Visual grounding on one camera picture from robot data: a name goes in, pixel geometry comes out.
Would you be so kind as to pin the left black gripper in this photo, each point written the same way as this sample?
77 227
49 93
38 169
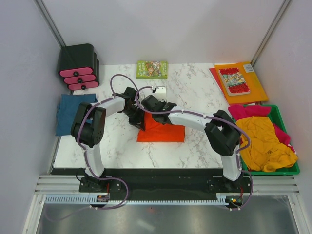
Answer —
139 122

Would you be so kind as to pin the orange t shirt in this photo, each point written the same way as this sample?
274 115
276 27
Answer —
157 132

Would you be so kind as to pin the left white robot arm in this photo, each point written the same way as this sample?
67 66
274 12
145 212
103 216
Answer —
89 122

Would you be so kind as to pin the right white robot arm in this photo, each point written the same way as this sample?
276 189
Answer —
221 131

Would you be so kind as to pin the green paperback book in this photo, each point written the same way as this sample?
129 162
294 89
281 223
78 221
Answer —
152 70

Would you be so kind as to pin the red folder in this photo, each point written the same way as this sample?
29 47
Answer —
216 77

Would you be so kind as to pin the blue folded t shirt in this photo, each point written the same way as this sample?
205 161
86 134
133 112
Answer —
66 111

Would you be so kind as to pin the magenta t shirt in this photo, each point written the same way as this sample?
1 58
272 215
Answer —
270 111

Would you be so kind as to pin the black pink drawer unit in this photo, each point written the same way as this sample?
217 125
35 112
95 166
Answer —
78 66

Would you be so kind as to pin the red comic book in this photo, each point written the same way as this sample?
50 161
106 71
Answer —
234 81

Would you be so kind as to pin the orange folder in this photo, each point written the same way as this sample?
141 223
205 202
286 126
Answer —
257 93

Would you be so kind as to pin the yellow t shirt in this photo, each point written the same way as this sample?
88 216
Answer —
265 152

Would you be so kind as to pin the green plastic bin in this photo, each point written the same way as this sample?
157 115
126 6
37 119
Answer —
270 152

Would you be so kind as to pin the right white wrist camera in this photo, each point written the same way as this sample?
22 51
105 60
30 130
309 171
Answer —
160 93

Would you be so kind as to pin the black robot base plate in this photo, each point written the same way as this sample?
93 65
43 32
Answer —
159 184

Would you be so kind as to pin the white slotted cable duct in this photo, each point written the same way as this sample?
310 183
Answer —
96 200

